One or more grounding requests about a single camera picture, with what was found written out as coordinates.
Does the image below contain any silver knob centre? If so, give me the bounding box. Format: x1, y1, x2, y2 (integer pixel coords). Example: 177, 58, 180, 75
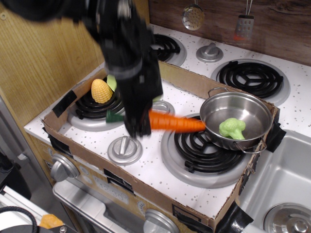
152, 100, 175, 115

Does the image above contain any front right black burner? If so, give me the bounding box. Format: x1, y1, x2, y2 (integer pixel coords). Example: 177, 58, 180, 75
160, 113, 252, 189

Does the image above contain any silver oven knob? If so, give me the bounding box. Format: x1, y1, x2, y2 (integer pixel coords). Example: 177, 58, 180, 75
143, 209, 180, 233
51, 153, 80, 182

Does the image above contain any silver sink drain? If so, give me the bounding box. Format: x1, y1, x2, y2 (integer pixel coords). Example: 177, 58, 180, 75
263, 203, 311, 233

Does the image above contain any black burner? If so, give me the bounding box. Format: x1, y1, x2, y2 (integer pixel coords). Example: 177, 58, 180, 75
67, 89, 124, 132
152, 34, 187, 67
211, 59, 291, 106
160, 113, 252, 189

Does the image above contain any orange toy carrot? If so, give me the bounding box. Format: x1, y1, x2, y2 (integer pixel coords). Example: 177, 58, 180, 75
106, 110, 206, 135

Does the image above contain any oven door handle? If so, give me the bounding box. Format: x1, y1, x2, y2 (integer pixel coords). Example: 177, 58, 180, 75
53, 180, 144, 233

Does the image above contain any silver oven knob left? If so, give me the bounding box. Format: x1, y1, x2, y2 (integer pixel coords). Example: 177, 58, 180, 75
51, 153, 80, 182

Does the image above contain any orange object lower left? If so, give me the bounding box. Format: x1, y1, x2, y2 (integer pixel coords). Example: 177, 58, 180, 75
39, 214, 64, 229

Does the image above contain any cardboard fence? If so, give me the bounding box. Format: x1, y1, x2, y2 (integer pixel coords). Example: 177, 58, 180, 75
41, 60, 287, 233

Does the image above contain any green toy broccoli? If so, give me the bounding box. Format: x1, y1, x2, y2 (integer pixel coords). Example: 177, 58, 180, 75
219, 118, 246, 140

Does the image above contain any stainless steel pot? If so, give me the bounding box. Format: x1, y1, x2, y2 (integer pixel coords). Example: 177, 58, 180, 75
200, 87, 273, 154

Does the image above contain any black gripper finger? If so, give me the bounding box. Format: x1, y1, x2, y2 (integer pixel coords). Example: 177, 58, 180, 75
124, 114, 152, 138

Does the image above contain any front left black burner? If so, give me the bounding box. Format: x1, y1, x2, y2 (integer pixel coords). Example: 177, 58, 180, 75
67, 89, 124, 132

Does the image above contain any back right black burner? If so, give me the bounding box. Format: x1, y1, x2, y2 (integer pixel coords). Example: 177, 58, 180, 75
211, 59, 291, 106

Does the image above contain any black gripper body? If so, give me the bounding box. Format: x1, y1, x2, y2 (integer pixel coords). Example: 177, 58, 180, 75
116, 52, 163, 121

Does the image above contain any silver oven knob right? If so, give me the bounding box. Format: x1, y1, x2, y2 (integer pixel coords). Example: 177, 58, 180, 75
143, 209, 180, 233

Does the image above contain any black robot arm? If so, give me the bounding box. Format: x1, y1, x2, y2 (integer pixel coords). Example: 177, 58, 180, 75
3, 0, 163, 137

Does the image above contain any yellow toy corn cob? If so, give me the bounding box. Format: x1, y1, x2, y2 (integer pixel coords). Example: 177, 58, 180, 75
91, 79, 113, 104

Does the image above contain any black cable lower left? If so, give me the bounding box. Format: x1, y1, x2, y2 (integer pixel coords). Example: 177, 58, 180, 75
0, 206, 38, 233

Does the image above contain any light green plastic plate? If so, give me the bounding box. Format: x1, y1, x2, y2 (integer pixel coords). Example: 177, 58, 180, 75
106, 74, 117, 92

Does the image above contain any hanging grey spatula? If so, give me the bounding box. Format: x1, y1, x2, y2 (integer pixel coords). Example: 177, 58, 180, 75
234, 0, 255, 41

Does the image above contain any silver knob front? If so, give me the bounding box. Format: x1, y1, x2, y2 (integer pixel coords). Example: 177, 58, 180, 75
107, 136, 143, 166

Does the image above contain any hanging metal strainer spoon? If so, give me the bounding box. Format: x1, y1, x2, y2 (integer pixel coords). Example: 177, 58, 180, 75
182, 0, 205, 31

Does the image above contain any silver knob back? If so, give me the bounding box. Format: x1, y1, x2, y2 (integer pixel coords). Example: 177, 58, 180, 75
196, 43, 224, 63

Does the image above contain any back left black burner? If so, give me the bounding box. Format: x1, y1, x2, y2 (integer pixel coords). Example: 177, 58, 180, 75
152, 34, 187, 67

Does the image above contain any silver sink basin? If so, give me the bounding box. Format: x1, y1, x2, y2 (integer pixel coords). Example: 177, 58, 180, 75
240, 131, 311, 233

